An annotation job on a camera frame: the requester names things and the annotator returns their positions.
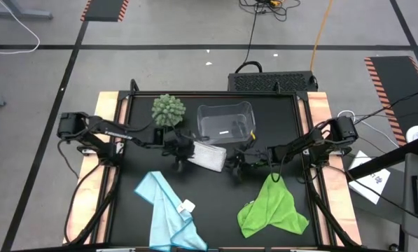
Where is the black cable bundle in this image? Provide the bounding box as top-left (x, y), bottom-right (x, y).
top-left (239, 0), bottom-right (301, 22)

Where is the grey waffle microfiber towel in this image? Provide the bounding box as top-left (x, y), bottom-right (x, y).
top-left (187, 141), bottom-right (228, 173)

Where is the yellow cable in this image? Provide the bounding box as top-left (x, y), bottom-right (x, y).
top-left (309, 0), bottom-right (333, 73)

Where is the black aluminium rig frame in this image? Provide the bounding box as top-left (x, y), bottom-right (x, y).
top-left (63, 78), bottom-right (363, 252)

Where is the white coiled cable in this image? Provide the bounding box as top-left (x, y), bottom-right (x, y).
top-left (335, 109), bottom-right (356, 122)

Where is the black hazard-striped floor mat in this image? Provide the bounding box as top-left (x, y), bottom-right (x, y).
top-left (364, 55), bottom-right (418, 147)
top-left (80, 0), bottom-right (130, 22)

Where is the white paper sheet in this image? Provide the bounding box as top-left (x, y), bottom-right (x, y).
top-left (348, 150), bottom-right (391, 205)

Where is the light blue microfiber towel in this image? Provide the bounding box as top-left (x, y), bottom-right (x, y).
top-left (134, 170), bottom-right (209, 252)

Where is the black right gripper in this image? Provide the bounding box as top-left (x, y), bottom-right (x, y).
top-left (225, 147), bottom-right (273, 183)

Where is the white paper label tag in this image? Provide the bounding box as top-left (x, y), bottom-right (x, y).
top-left (176, 199), bottom-right (196, 214)

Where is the green microfiber towel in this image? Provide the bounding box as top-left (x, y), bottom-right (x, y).
top-left (237, 173), bottom-right (310, 239)

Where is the black power cable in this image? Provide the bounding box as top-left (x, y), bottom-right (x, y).
top-left (234, 10), bottom-right (264, 74)

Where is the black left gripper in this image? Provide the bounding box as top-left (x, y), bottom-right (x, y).
top-left (162, 129), bottom-right (197, 173)

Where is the white floor cable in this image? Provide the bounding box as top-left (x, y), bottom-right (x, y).
top-left (0, 0), bottom-right (41, 56)

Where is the black computer case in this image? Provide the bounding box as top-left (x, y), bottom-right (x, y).
top-left (228, 71), bottom-right (319, 94)

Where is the clear plastic bin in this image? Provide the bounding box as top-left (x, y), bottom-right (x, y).
top-left (197, 101), bottom-right (257, 145)

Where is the green spiky artificial plant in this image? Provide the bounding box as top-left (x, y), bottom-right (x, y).
top-left (151, 93), bottom-right (187, 127)

